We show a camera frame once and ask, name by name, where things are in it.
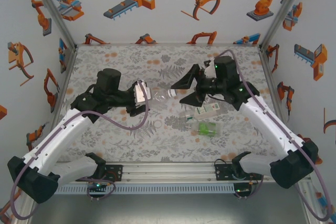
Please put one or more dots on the white green box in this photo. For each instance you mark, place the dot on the white green box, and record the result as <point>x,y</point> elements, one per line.
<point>207,110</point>

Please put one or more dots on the white cap blue Pocari print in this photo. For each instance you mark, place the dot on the white cap blue Pocari print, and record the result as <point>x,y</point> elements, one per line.
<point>172,93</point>

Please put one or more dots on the clear unlabelled plastic bottle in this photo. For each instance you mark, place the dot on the clear unlabelled plastic bottle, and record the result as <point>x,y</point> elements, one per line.
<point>160,96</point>

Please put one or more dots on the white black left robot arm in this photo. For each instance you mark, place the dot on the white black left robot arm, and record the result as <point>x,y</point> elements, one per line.
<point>60,140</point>

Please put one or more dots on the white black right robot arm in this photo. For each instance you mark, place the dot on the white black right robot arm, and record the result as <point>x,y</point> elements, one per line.
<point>270,127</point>

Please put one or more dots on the white plastic bottle cap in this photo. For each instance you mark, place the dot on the white plastic bottle cap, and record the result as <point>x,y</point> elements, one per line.
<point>154,123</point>

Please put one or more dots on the floral patterned table mat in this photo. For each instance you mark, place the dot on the floral patterned table mat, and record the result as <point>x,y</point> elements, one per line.
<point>118,142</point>

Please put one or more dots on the green controller circuit board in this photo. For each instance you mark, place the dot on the green controller circuit board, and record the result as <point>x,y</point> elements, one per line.
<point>241,190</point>
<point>97,185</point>

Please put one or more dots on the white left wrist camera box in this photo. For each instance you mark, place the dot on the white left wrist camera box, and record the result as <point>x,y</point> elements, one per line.
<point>143,95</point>

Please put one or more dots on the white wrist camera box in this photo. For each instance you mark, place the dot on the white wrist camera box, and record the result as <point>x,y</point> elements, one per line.
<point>143,95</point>
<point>210,69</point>

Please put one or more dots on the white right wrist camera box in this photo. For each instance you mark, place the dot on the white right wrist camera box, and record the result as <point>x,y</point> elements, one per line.
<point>210,69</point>

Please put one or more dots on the aluminium frame side rail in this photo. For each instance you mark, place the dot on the aluminium frame side rail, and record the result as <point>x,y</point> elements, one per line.
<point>267,77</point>
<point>67,77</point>

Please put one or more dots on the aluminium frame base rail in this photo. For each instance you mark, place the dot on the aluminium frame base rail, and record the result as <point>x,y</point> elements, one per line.
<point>168,171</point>

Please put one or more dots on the aluminium frame corner post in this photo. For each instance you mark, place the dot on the aluminium frame corner post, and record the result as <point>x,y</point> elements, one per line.
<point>52,6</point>
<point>283,9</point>

